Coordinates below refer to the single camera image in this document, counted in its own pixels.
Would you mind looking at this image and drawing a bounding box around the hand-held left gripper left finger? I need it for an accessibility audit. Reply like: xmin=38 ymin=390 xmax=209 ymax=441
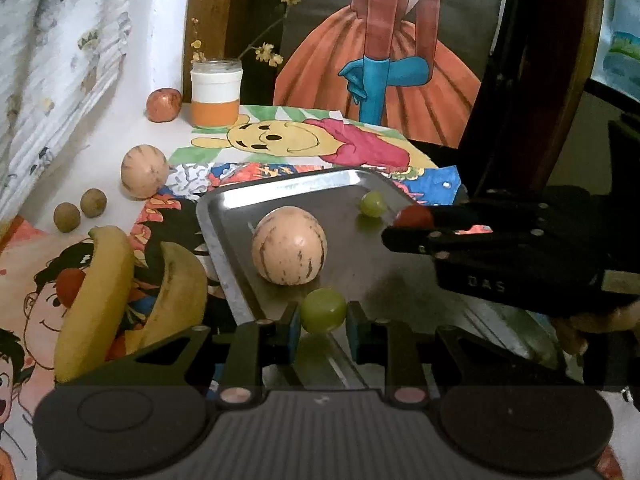
xmin=107 ymin=302 xmax=303 ymax=406

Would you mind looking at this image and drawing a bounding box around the small green grape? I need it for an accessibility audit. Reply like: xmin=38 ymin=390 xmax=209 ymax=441
xmin=360 ymin=191 xmax=388 ymax=218

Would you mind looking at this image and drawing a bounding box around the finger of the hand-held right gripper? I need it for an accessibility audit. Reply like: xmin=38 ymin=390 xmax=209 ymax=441
xmin=425 ymin=199 xmax=551 ymax=233
xmin=381 ymin=225 xmax=546 ymax=261

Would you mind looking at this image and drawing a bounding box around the large green grape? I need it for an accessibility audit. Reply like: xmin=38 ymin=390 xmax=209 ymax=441
xmin=300 ymin=287 xmax=348 ymax=335

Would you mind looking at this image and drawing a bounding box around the yellow banana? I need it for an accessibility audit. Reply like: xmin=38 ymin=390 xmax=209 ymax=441
xmin=53 ymin=226 xmax=137 ymax=385
xmin=125 ymin=241 xmax=208 ymax=356

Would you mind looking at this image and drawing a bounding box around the brown longan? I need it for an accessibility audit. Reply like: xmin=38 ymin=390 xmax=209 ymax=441
xmin=80 ymin=188 xmax=107 ymax=219
xmin=53 ymin=202 xmax=81 ymax=233

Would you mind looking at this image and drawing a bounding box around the colourful cartoon drawing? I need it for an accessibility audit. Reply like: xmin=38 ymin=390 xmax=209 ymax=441
xmin=127 ymin=162 xmax=461 ymax=341

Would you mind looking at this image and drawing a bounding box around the person's right hand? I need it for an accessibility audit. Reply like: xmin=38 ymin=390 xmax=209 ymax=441
xmin=550 ymin=300 xmax=640 ymax=356

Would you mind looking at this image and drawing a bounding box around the orange dress wall poster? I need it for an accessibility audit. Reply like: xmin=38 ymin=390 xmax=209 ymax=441
xmin=272 ymin=0 xmax=506 ymax=148

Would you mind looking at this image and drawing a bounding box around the red cherry tomato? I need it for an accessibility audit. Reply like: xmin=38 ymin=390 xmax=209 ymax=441
xmin=394 ymin=206 xmax=435 ymax=231
xmin=56 ymin=268 xmax=86 ymax=307

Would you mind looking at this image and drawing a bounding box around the yellow flower twig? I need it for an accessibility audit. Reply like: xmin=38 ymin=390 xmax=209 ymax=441
xmin=190 ymin=0 xmax=301 ymax=68

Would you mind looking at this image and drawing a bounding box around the red apple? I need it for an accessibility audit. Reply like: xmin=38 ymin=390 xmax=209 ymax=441
xmin=146 ymin=87 xmax=183 ymax=123

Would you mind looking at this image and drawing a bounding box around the metal tray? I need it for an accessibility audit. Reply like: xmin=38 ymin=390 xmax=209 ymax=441
xmin=196 ymin=167 xmax=568 ymax=386

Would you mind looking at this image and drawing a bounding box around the blue and green painting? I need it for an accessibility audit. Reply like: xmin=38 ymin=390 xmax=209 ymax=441
xmin=590 ymin=0 xmax=640 ymax=91

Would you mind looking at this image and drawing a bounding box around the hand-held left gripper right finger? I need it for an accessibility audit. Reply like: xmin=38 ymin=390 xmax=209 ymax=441
xmin=346 ymin=301 xmax=568 ymax=406

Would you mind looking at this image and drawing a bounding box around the dark wooden frame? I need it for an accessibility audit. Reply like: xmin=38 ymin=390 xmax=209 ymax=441
xmin=457 ymin=0 xmax=621 ymax=201

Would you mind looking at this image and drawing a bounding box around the yellow bear drawing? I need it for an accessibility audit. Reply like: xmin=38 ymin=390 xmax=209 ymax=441
xmin=167 ymin=105 xmax=441 ymax=176

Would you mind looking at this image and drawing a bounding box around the brown wooden post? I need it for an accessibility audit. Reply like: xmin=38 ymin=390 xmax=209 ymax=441
xmin=186 ymin=0 xmax=238 ymax=103

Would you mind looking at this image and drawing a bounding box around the striped tan melon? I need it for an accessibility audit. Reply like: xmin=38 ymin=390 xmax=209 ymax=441
xmin=120 ymin=144 xmax=169 ymax=200
xmin=251 ymin=206 xmax=328 ymax=287

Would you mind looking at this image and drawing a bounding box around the white and orange jar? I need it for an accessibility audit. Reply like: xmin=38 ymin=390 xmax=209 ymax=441
xmin=190 ymin=58 xmax=243 ymax=128

